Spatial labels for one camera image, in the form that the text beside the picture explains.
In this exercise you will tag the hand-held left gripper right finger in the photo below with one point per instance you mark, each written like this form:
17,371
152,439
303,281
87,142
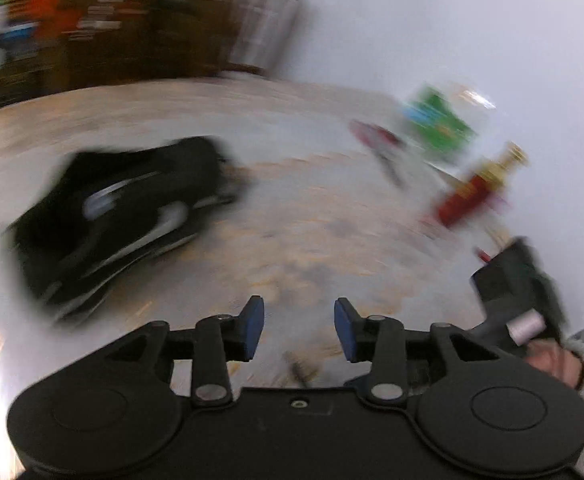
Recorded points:
347,330

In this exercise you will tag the lace floral tablecloth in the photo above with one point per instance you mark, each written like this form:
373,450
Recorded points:
297,200

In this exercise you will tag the black sneaker white swoosh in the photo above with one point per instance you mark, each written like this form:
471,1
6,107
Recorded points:
121,220

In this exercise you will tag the red bottle gold cap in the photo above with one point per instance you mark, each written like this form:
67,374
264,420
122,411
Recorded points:
472,195

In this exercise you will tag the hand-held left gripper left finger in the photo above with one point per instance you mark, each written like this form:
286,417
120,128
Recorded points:
254,325

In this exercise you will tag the green packet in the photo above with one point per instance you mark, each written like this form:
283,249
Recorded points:
437,125

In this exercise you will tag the person's right hand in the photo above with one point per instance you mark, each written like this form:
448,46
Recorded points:
554,365

